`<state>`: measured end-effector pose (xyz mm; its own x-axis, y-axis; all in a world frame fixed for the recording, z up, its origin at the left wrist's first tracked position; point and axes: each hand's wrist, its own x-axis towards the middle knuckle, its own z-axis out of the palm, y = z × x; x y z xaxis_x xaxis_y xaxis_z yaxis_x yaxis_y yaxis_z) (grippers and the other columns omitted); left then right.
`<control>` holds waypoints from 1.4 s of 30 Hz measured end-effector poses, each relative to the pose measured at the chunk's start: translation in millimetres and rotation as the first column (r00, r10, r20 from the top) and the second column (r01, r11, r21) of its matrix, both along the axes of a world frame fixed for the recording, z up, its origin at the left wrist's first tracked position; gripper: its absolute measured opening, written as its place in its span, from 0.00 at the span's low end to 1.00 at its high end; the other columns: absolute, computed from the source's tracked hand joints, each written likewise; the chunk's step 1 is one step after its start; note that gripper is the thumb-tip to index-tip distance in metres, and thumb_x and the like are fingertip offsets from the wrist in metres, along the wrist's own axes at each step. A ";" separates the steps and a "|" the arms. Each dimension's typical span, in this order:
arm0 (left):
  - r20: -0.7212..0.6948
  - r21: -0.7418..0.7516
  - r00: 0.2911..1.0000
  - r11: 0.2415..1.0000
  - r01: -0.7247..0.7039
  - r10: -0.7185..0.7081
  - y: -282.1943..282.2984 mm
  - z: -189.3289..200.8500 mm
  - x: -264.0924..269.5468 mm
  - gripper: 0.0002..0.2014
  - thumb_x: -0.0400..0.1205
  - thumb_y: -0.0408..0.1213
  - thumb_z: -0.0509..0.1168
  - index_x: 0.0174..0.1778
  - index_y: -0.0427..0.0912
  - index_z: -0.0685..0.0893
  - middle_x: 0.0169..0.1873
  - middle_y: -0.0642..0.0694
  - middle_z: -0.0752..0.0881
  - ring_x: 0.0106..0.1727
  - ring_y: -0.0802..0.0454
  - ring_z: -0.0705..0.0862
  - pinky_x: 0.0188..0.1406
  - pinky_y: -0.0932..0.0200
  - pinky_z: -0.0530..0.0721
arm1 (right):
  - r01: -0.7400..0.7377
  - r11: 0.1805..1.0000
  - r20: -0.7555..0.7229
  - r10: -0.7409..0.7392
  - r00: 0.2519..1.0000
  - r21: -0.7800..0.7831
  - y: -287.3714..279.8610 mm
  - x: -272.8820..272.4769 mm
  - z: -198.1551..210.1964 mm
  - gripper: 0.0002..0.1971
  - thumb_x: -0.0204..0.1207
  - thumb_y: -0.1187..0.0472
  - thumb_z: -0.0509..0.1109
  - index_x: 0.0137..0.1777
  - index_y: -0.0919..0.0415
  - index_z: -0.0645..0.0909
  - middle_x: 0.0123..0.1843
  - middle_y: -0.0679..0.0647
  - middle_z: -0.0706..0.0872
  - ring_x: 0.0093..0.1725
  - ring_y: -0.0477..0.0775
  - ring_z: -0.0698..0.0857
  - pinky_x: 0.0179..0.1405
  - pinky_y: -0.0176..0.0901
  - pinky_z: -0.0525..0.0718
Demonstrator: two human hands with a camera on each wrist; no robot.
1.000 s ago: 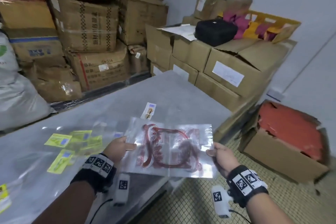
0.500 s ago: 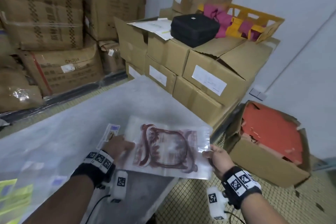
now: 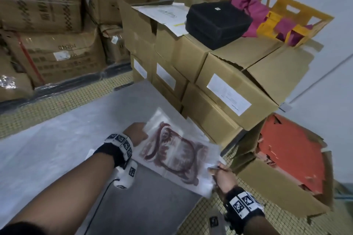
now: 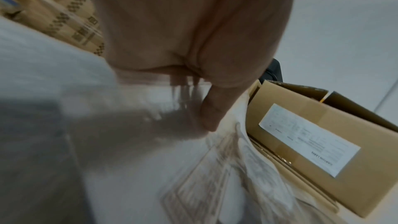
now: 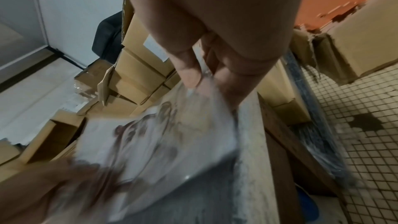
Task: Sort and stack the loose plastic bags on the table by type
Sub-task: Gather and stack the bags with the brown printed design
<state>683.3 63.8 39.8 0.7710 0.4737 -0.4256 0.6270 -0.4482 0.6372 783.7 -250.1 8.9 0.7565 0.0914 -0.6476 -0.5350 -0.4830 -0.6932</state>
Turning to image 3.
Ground yellow plastic crate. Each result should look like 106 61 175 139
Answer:
225 0 334 48

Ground person's black clothing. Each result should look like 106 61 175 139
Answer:
0 221 42 235

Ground person's right hand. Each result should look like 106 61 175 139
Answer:
208 162 239 195

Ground grey table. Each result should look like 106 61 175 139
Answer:
0 80 204 235

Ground person's left hand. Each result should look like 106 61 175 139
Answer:
122 122 149 147

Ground magenta cloth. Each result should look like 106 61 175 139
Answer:
231 0 314 47

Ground cardboard boxes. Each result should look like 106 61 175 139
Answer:
117 0 315 150

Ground person's right forearm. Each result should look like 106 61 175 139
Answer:
244 214 279 235

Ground person's left forearm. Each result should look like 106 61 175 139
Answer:
0 153 115 235

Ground small labelled brown box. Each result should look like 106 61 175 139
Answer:
100 24 130 65

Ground torn brown cardboard box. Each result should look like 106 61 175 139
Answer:
0 55 35 103

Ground black fabric case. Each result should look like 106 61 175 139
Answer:
185 0 254 51

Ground stack of bagged red headbands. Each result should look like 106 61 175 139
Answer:
132 107 222 199

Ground open box of red sheets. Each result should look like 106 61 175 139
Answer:
230 113 334 219

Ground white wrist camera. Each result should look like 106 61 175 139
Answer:
208 207 229 235
114 160 138 189

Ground white cardboard sheet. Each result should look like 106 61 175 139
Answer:
132 2 191 37

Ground black camera cable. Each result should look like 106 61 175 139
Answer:
82 178 121 235

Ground cardboard box with red print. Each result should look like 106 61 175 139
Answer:
1 29 107 87

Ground cardboard box with checker pattern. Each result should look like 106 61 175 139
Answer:
0 0 83 33

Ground black marker wristband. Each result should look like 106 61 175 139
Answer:
223 187 265 228
93 134 134 171

